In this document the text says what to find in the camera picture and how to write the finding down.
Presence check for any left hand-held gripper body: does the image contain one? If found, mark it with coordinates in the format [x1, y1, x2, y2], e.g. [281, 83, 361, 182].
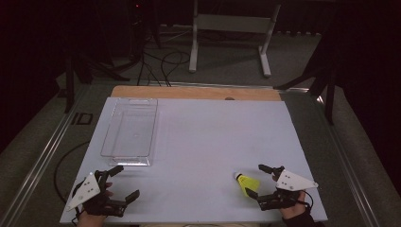
[65, 169, 127, 218]

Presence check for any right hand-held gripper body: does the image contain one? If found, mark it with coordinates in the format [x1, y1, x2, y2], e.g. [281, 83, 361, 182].
[257, 166, 319, 212]

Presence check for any yellow shuttlecock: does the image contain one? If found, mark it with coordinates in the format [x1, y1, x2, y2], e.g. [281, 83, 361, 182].
[233, 171, 261, 199]

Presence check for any clear plastic container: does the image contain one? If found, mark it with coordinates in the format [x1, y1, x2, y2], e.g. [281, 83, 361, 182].
[99, 97, 160, 167]

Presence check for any person's right hand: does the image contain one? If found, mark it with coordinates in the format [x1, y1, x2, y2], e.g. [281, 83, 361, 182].
[280, 191, 307, 220]

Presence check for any person's left hand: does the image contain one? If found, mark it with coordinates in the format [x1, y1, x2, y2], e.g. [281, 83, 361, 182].
[77, 182, 113, 227]

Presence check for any white table cover board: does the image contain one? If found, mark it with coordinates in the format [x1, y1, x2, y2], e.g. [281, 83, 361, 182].
[59, 96, 328, 225]

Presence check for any black tripod stand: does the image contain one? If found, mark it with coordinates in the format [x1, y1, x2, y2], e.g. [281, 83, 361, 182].
[63, 46, 131, 114]
[273, 37, 338, 126]

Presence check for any white metal stand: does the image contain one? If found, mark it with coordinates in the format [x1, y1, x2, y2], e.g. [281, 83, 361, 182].
[188, 0, 282, 79]

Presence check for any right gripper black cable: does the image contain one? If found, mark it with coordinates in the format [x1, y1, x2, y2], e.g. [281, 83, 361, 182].
[299, 189, 315, 211]

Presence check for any long black floor cable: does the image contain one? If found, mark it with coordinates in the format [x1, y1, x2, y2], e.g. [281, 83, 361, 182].
[53, 140, 92, 204]

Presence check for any metal floor rail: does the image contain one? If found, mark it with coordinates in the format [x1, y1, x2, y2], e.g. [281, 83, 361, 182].
[0, 84, 93, 227]
[315, 94, 381, 227]
[138, 80, 311, 95]

